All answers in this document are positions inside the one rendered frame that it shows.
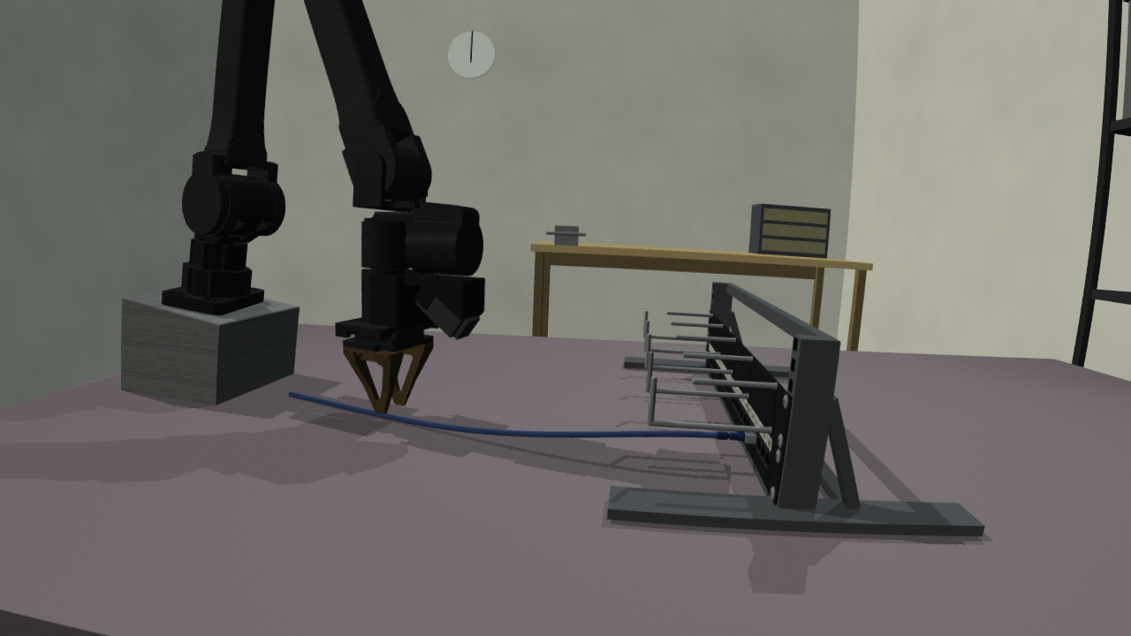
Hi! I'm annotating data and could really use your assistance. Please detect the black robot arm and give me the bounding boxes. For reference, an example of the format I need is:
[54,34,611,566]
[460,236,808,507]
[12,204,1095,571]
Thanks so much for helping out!
[162,0,485,340]

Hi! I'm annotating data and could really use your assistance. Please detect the thin dark blue cable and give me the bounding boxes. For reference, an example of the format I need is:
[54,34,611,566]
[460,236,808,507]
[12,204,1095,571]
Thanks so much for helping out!
[288,392,729,440]

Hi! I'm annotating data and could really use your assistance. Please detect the dark grey metal rack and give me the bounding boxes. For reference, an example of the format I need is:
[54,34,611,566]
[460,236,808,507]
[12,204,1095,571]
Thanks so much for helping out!
[607,282,984,536]

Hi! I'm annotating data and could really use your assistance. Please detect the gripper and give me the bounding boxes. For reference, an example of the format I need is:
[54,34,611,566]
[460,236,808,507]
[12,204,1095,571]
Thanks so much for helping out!
[335,269,438,414]

